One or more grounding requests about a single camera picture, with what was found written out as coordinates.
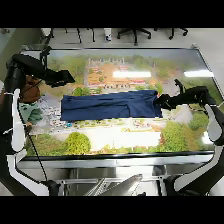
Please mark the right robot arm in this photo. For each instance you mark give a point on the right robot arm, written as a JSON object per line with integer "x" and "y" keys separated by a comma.
{"x": 213, "y": 120}

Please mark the pale green garment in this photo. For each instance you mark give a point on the pale green garment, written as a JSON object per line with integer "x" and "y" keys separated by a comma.
{"x": 32, "y": 112}

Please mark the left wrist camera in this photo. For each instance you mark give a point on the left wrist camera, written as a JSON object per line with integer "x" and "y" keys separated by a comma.
{"x": 45, "y": 52}

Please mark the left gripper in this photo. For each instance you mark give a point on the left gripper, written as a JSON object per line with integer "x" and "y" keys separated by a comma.
{"x": 58, "y": 77}

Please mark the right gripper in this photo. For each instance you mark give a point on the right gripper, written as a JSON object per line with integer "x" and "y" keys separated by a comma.
{"x": 165, "y": 101}

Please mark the navy blue garment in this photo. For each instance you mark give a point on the navy blue garment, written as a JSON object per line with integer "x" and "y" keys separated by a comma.
{"x": 110, "y": 106}

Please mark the black office chair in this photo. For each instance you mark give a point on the black office chair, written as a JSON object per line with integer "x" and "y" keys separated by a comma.
{"x": 135, "y": 32}
{"x": 173, "y": 32}

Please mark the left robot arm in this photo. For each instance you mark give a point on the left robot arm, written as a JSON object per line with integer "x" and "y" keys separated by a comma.
{"x": 13, "y": 133}

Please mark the brown garment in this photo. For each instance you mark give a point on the brown garment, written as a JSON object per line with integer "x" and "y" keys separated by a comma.
{"x": 30, "y": 90}

